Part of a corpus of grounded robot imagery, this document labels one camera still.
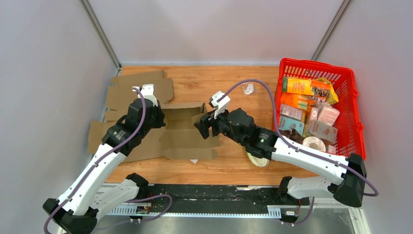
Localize clear bag white parts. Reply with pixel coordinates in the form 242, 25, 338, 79
243, 83, 255, 96

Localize orange sponge pack lower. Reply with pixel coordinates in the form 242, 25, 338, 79
281, 92, 309, 110

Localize flat brown cardboard sheet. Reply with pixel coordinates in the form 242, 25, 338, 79
87, 70, 174, 163

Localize green lettuce head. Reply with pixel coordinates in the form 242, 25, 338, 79
247, 153, 270, 168

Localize white tape roll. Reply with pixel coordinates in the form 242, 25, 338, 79
302, 136, 326, 152

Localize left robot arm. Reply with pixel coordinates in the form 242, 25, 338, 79
43, 97, 165, 234

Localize pink white package lower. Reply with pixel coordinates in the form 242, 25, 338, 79
306, 120, 338, 146

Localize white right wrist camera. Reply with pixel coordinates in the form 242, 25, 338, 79
209, 91, 230, 119

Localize teal box package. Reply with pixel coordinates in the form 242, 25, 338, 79
279, 116, 305, 135

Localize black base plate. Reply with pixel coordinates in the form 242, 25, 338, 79
116, 184, 310, 215

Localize aluminium frame post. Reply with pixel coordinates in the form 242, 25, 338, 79
79, 0, 122, 73
311, 0, 353, 61

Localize pink snack package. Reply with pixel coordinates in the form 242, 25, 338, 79
317, 105, 340, 126

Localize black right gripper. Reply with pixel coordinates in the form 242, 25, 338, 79
194, 105, 246, 147

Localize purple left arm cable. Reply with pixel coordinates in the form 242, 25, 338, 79
43, 87, 172, 234

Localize brown cardboard box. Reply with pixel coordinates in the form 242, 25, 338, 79
159, 102, 221, 160

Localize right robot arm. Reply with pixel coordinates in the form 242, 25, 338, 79
194, 108, 367, 208

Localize red plastic basket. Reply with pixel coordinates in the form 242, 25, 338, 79
272, 58, 366, 160

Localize aluminium frame post right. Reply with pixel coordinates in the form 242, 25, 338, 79
311, 0, 353, 61

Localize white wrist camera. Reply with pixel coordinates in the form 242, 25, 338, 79
132, 84, 159, 106
209, 91, 230, 119

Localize aluminium frame post left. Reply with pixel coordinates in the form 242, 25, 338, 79
79, 0, 122, 73

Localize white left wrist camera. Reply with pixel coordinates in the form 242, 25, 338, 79
132, 84, 159, 106

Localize brown chocolate package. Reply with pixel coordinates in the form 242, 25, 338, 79
284, 129, 304, 144

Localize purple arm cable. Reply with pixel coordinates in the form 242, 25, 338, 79
43, 87, 172, 234
217, 78, 379, 197

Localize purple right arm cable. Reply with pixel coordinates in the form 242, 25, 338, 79
217, 78, 379, 197

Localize yellow snack bag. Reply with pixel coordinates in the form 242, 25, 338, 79
314, 77, 339, 106

